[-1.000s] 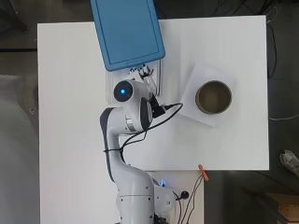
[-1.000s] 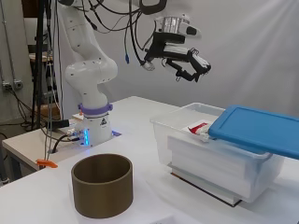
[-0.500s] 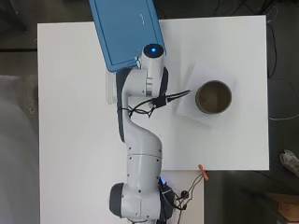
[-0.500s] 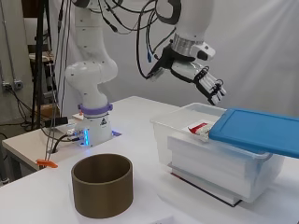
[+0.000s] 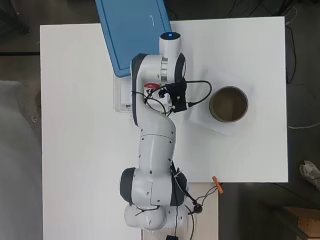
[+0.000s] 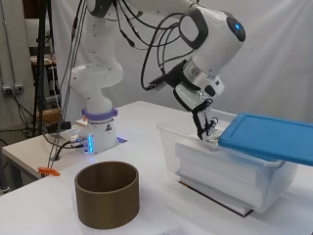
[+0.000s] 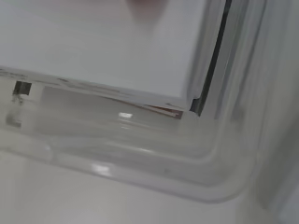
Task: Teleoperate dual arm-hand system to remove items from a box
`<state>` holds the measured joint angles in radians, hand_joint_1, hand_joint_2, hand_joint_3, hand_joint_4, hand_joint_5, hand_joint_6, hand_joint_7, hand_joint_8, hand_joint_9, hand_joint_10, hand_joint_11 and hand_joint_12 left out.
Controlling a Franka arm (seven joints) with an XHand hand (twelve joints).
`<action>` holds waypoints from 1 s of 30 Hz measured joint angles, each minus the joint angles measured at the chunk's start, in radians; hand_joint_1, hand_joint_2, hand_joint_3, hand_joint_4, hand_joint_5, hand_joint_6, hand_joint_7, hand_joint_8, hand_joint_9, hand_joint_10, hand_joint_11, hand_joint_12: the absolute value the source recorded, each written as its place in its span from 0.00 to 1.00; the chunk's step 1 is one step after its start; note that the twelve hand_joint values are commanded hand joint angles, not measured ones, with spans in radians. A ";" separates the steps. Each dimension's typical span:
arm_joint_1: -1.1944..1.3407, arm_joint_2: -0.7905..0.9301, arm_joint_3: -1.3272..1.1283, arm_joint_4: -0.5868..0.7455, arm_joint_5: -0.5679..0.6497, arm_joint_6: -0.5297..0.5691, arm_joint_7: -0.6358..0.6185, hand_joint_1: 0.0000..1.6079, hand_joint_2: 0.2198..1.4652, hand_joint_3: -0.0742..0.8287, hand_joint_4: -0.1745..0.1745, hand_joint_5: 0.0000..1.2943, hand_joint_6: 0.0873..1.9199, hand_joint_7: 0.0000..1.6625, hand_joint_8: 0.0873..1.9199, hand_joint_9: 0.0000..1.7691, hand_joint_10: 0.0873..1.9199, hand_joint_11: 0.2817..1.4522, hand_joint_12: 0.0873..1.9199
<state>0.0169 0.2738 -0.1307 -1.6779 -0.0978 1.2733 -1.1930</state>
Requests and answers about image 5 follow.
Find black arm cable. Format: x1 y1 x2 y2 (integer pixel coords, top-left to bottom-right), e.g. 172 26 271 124
143 79 213 116

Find grey shoe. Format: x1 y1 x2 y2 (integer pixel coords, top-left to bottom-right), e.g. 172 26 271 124
299 160 320 191

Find wooden crate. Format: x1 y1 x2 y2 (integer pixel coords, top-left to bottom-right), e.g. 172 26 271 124
288 206 320 240

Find brown round tub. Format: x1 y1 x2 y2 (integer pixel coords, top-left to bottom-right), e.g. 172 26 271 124
208 85 250 123

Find blue plastic box lid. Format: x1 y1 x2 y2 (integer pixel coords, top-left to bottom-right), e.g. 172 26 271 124
94 0 173 79

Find orange clamp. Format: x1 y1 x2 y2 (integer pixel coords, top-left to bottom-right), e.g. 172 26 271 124
212 176 224 195

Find white hanging sheet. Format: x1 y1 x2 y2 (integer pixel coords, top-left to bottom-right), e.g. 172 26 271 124
0 79 43 240

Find white floor cable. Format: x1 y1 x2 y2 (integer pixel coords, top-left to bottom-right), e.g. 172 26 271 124
287 121 320 131

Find thin dark cables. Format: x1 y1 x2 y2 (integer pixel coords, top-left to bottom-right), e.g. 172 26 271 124
186 184 220 240

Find black floor cable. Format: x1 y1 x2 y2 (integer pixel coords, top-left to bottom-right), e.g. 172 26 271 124
284 23 298 84

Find clear plastic box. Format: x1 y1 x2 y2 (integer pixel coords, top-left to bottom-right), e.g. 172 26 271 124
112 74 135 114

